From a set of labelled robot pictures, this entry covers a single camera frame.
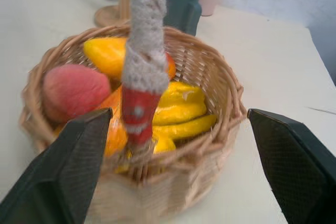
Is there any yellow mango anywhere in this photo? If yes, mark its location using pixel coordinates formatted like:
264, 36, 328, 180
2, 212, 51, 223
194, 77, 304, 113
83, 37, 130, 81

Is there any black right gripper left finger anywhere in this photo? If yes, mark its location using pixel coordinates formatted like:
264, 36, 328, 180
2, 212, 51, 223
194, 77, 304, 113
0, 107, 114, 224

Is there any lumpy yellow fruit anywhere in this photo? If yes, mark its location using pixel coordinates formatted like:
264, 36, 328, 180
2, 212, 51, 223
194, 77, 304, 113
153, 81, 208, 125

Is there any orange fruit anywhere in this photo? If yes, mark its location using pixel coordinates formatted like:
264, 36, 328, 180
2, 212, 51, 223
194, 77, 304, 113
99, 84, 130, 157

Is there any teal mug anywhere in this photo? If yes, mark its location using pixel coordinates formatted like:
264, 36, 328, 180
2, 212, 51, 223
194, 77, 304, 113
163, 0, 203, 37

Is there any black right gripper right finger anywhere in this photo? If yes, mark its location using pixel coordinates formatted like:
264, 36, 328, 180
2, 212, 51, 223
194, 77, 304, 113
247, 108, 336, 224

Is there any red-orange round fruit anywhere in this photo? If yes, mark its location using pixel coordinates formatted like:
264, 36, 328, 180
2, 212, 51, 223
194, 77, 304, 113
164, 52, 177, 81

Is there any wooden stand with round base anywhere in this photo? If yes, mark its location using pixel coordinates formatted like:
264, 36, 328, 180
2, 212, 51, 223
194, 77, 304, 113
93, 0, 133, 28

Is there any yellow banana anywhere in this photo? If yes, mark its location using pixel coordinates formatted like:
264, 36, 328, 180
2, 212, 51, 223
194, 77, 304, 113
151, 113, 218, 141

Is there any red peach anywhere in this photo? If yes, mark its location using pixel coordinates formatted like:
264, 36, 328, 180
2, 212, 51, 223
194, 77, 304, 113
42, 63, 112, 124

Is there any wicker basket with wrapped handle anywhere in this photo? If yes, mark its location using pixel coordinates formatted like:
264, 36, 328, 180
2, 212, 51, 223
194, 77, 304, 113
18, 0, 249, 221

